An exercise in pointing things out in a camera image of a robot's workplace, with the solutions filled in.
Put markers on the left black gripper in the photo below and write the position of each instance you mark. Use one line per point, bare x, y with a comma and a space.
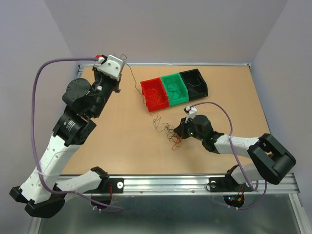
117, 89

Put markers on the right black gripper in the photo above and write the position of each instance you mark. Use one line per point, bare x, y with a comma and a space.
180, 129

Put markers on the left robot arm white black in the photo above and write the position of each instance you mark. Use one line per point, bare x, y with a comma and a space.
42, 195

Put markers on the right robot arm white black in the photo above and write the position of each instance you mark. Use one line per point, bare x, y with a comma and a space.
271, 161

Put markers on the green plastic bin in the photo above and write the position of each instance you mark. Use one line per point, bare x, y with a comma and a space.
175, 88

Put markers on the black plastic bin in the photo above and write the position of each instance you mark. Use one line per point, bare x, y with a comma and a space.
196, 85

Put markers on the red plastic bin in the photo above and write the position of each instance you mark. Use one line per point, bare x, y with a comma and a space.
155, 95

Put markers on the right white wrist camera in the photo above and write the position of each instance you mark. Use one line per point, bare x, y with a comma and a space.
191, 112

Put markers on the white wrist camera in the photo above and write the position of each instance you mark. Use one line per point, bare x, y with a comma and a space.
110, 66
191, 112

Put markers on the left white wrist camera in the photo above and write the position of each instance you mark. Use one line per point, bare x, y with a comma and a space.
110, 66

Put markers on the aluminium mounting rail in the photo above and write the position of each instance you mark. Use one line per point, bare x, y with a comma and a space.
154, 185

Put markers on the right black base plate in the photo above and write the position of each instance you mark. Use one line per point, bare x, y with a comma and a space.
225, 184

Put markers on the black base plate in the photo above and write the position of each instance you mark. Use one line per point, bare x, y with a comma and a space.
114, 185
225, 184

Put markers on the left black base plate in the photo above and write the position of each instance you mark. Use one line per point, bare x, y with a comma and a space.
114, 185

